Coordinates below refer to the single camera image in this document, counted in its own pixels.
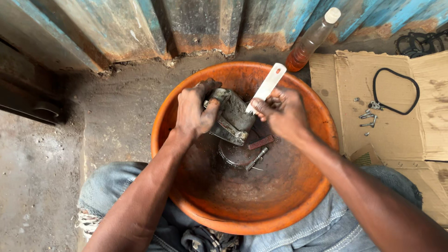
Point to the plastic bottle with orange liquid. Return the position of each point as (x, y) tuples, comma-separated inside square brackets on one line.
[(309, 40)]

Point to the silver metal pin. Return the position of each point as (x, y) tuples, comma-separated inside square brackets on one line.
[(256, 159)]

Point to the group of silver bolts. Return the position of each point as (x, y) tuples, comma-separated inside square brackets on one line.
[(369, 115)]

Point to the orange plastic basin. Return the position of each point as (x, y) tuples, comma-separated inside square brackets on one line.
[(245, 175)]

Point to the dark metal object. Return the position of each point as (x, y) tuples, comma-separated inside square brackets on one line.
[(31, 94)]

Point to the reddish flat abrasive strip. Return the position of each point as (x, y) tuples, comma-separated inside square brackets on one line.
[(261, 142)]

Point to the grey metal engine part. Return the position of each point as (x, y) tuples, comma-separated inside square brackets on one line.
[(232, 117)]

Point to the pile of black gaskets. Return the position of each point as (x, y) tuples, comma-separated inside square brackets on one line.
[(420, 43)]

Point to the person's blue jeans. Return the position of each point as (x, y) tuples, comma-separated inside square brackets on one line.
[(332, 224)]

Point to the flattened cardboard sheet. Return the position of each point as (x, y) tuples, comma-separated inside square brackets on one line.
[(385, 133)]

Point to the person's left hand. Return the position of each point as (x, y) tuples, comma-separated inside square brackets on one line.
[(190, 112)]

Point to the person's right hand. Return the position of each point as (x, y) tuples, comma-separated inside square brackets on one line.
[(285, 113)]

